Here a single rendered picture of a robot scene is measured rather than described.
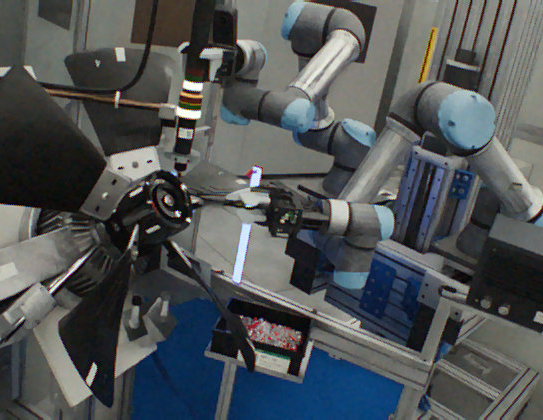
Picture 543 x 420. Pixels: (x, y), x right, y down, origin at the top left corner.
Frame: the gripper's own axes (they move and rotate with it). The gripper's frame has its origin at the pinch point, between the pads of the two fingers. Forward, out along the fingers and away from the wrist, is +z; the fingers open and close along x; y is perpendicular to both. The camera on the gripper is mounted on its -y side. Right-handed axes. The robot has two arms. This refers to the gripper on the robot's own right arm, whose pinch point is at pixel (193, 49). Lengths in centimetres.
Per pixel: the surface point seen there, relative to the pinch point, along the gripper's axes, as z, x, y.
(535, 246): -21, -72, 25
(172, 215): 9.9, -5.1, 28.0
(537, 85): -168, -85, -2
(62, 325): 41, -5, 35
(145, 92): -4.4, 10.8, 10.7
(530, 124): -168, -87, 15
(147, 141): 1.5, 5.9, 18.6
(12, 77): 27.0, 17.3, 6.7
